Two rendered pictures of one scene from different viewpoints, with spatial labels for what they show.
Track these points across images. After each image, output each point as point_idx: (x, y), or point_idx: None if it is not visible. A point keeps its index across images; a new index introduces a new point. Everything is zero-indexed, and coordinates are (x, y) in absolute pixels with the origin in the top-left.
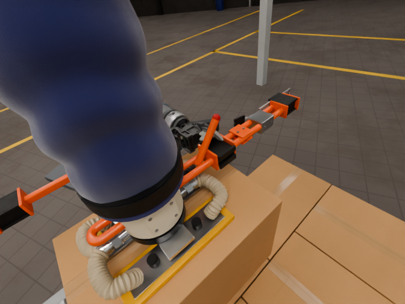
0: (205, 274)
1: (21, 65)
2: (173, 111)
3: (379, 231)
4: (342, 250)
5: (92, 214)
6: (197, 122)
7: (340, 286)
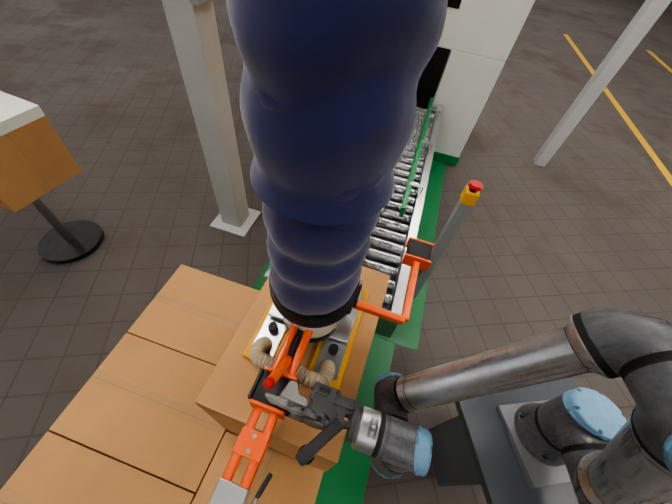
0: (253, 305)
1: None
2: (377, 434)
3: None
4: (132, 494)
5: (381, 303)
6: (326, 434)
7: (146, 440)
